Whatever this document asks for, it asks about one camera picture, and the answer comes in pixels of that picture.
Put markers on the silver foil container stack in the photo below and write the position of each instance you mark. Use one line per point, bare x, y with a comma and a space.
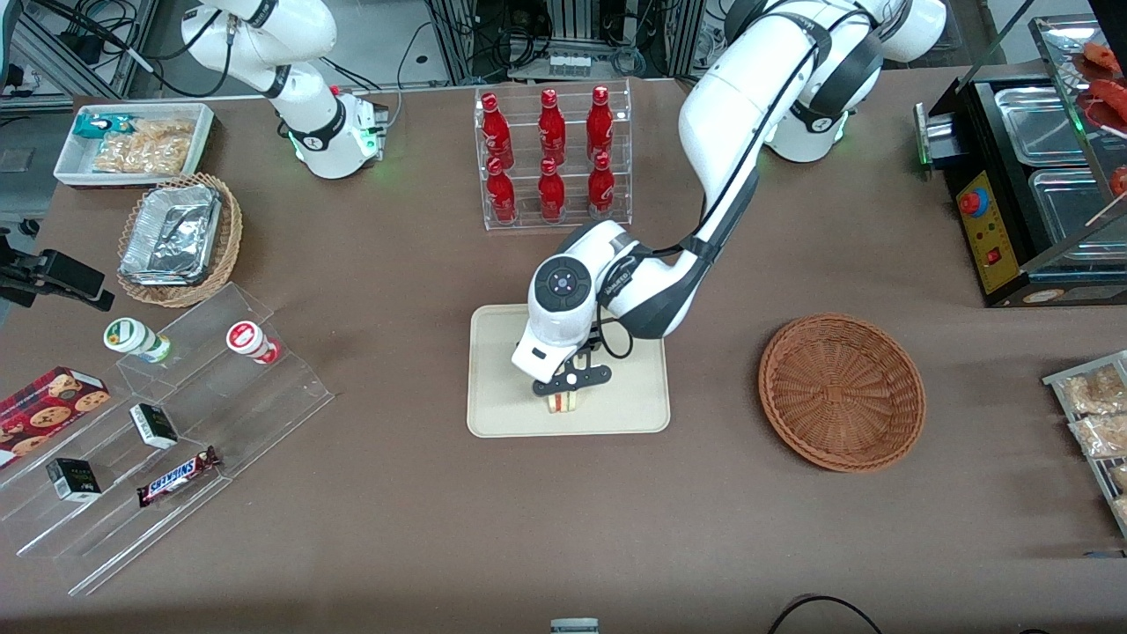
167, 233

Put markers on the steel warmer pan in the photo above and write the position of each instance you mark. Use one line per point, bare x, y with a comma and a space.
1039, 123
1070, 207

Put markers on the green lid yogurt cup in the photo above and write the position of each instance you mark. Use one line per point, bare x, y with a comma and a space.
132, 337

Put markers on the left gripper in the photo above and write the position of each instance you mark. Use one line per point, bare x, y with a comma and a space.
592, 343

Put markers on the black food warmer appliance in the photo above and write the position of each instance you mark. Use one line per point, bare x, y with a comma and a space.
995, 238

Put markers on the clear bag of crackers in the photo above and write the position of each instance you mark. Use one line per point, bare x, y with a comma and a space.
163, 130
141, 158

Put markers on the clear bag of pastry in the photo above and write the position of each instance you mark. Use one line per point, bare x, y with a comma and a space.
1120, 475
1096, 392
1101, 436
1121, 511

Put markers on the small black carton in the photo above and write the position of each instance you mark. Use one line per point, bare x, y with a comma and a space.
154, 426
73, 480

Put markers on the red sausage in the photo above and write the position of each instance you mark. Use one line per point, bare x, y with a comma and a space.
1119, 182
1105, 57
1111, 101

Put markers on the light wicker basket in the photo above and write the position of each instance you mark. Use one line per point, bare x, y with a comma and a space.
227, 238

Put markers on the red lid yogurt cup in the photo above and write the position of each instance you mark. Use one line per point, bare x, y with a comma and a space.
248, 340

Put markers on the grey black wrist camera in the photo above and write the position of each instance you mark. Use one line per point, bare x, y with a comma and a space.
572, 379

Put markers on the beige rectangular tray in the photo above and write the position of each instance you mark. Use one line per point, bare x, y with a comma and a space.
493, 414

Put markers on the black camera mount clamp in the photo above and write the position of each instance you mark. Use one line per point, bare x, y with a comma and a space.
66, 275

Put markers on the teal snack packet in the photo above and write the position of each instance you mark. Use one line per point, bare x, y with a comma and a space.
97, 125

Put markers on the red cookie box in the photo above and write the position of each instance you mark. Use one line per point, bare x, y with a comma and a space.
48, 409

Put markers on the grey metal shelf frame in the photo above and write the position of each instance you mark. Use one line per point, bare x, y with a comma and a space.
53, 53

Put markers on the Snickers chocolate bar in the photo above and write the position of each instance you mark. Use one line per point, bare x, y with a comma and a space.
176, 477

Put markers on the aluminium frame rack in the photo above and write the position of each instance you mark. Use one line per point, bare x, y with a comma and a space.
458, 35

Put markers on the clear acrylic stepped shelf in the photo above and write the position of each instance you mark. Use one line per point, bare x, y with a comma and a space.
255, 405

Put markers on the white rectangular bin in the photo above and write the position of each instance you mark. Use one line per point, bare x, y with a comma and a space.
70, 167

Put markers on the clear acrylic bottle rack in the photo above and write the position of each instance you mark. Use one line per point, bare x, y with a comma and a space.
528, 220

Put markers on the round brown wicker basket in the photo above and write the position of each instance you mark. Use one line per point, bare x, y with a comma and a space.
841, 392

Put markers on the white power strip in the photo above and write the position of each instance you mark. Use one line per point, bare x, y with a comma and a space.
570, 65

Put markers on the grey device edge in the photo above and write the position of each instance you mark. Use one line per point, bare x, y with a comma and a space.
574, 627

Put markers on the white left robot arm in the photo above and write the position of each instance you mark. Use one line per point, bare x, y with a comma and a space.
731, 123

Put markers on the triangular sandwich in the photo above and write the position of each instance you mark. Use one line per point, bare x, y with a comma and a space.
565, 403

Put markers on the red cola bottle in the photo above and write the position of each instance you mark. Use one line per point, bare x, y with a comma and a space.
551, 128
601, 189
600, 125
496, 132
551, 194
501, 195

